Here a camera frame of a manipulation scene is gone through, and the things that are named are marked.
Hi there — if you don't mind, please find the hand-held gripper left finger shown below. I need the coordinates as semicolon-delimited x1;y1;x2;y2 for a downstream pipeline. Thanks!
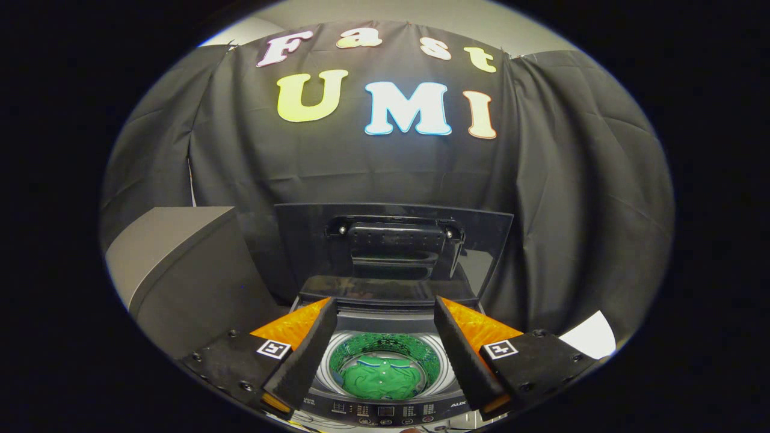
180;296;339;420

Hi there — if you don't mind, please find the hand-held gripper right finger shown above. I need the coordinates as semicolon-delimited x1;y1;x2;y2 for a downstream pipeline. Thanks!
433;295;597;422

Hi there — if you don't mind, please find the green polo shirt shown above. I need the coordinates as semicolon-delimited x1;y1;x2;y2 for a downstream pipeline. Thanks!
340;355;429;401

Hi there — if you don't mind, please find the gray washing machine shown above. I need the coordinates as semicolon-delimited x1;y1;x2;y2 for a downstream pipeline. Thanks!
292;277;489;431

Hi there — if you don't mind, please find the white flat sheet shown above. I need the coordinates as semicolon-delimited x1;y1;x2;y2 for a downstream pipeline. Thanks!
559;310;618;360

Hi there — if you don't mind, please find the gray cabinet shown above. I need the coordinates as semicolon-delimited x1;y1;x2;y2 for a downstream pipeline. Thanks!
105;206;291;361

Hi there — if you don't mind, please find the black backdrop cloth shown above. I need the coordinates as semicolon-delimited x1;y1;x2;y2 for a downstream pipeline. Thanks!
99;21;674;349

